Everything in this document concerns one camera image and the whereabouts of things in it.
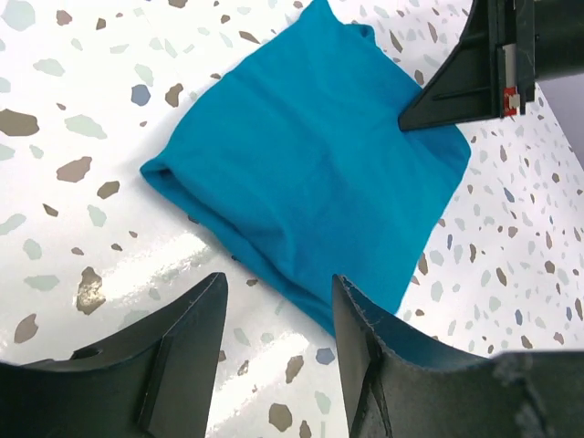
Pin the blue t shirt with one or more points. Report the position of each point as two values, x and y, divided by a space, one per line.
295 161

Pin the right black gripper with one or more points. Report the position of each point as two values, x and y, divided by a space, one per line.
543 40

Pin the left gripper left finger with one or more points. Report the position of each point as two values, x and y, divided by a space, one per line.
154 378

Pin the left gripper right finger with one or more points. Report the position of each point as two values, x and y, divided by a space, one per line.
399 382

